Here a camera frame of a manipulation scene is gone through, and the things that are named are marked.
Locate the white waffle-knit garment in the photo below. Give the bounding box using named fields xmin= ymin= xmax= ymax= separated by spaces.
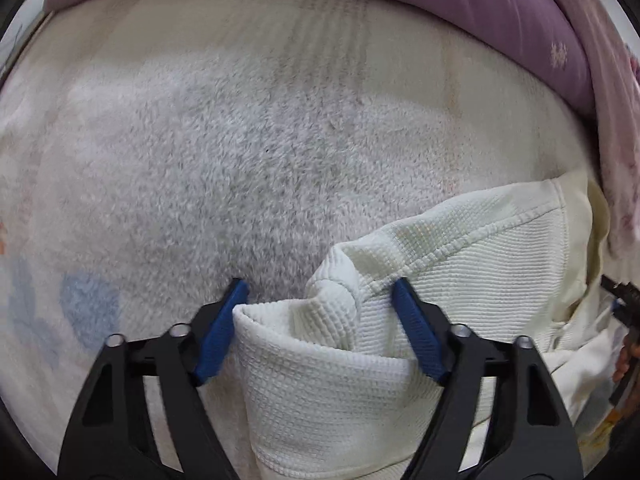
xmin=232 ymin=164 xmax=632 ymax=480

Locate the purple floral quilt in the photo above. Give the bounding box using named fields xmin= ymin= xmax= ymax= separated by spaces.
xmin=42 ymin=0 xmax=598 ymax=121

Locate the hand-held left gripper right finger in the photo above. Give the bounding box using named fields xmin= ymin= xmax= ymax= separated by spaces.
xmin=390 ymin=277 xmax=585 ymax=480

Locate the pink floral cloth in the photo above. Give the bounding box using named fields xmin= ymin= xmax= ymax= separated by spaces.
xmin=520 ymin=0 xmax=640 ymax=261

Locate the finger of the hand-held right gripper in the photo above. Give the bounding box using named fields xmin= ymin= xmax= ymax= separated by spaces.
xmin=600 ymin=274 xmax=640 ymax=406

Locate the person's right hand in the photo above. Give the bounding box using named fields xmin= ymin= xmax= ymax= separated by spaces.
xmin=613 ymin=332 xmax=637 ymax=383

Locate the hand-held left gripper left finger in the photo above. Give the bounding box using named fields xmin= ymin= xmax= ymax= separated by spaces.
xmin=56 ymin=278 xmax=250 ymax=480

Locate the white fleece blanket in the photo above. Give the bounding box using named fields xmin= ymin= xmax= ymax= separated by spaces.
xmin=0 ymin=0 xmax=606 ymax=476

